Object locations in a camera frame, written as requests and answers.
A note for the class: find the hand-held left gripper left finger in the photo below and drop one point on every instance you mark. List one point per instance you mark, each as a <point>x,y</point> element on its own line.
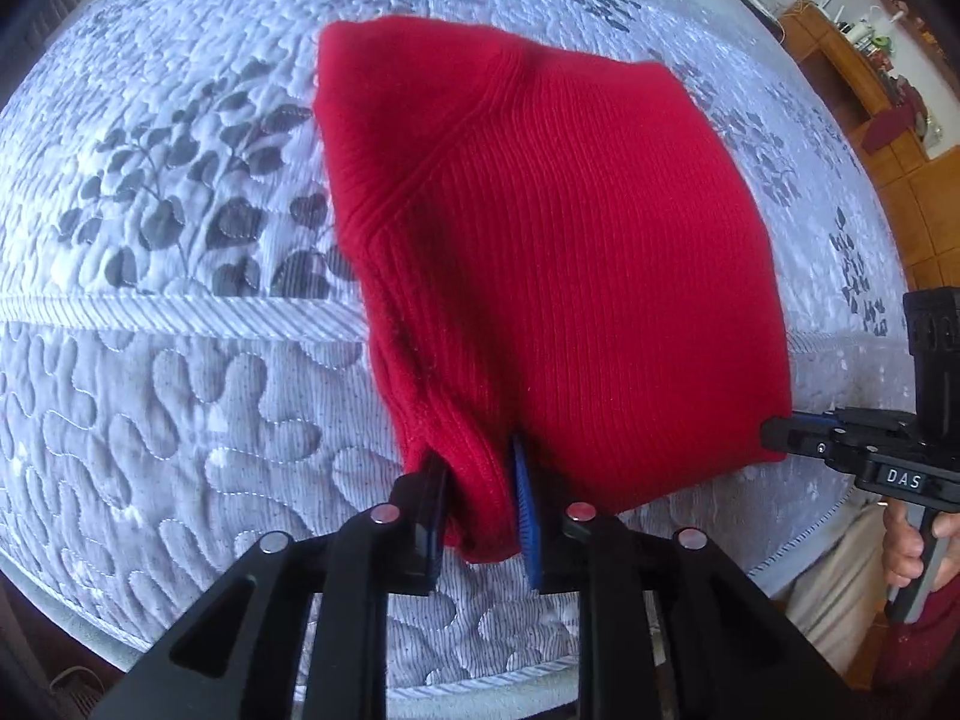
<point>426,517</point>

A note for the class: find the person's beige pants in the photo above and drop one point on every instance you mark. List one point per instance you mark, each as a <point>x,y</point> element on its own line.
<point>832,600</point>

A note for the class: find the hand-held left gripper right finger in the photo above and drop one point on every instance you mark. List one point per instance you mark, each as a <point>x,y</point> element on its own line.
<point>526,529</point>

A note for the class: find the wooden cabinet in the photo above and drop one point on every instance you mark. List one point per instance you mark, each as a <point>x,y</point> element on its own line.
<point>907,202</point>

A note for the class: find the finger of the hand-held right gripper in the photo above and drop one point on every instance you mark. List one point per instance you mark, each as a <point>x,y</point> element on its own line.
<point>787,436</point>

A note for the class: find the red knit sweater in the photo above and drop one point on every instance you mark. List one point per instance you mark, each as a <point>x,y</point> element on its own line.
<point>585,240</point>

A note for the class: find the grey quilted floral bedspread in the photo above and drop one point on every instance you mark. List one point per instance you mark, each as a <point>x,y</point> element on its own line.
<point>187,405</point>

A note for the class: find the person's dark red top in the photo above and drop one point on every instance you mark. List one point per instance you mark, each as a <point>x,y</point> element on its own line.
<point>930,652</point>

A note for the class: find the dark red cloth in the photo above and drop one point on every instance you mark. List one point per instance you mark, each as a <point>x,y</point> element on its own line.
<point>896,116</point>

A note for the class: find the person's right hand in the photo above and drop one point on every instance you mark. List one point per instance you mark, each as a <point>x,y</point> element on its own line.
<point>902,547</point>

